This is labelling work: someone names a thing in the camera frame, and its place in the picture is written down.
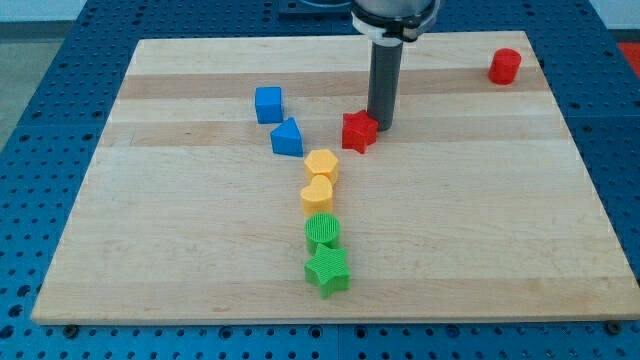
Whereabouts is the yellow heart block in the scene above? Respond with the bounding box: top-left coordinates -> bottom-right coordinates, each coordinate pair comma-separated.
300,175 -> 333,217

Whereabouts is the green cylinder block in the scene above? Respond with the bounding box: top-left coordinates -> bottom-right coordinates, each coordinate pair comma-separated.
304,212 -> 341,255

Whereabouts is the blue cube block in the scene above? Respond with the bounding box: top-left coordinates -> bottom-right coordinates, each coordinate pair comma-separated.
254,87 -> 283,124

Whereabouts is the red cylinder block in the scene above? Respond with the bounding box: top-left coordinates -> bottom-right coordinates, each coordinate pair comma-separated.
488,48 -> 522,85

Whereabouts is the green star block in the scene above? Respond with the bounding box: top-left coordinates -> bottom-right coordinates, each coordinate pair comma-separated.
304,244 -> 351,299

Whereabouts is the red star block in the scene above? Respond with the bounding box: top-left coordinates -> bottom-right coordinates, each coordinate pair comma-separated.
341,110 -> 378,154

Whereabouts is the blue perforated table plate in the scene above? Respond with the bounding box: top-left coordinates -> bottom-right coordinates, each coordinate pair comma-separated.
1,0 -> 639,359

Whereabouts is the blue triangle block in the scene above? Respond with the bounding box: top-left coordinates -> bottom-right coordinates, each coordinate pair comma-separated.
270,117 -> 304,157

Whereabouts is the wooden board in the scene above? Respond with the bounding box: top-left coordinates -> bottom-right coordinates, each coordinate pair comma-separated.
32,31 -> 639,325

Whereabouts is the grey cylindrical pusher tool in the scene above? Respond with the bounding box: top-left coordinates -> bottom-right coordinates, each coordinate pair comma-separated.
367,42 -> 403,132

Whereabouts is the yellow hexagon block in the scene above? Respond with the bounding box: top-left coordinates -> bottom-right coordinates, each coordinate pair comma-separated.
304,149 -> 339,185

